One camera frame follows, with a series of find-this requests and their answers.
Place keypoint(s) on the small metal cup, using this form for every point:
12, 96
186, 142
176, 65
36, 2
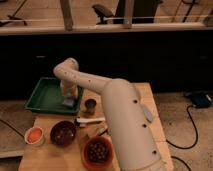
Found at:
90, 105

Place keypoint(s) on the wooden block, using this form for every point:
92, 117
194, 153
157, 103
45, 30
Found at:
97, 130

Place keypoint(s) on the white handled knife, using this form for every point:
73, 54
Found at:
89, 120

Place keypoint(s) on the black office chair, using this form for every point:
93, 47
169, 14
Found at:
104, 14

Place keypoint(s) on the orange bowl with nuts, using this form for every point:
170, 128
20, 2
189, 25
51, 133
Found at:
97, 154

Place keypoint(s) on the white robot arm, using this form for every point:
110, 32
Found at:
133, 141

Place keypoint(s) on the dark purple bowl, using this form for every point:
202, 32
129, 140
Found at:
63, 133

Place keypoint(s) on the green plastic tray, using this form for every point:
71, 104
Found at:
46, 98

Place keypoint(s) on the white cup with orange content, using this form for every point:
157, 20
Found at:
34, 136

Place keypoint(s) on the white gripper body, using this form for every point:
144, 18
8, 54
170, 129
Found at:
69, 90

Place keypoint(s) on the dark device on floor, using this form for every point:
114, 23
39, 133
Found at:
201, 100

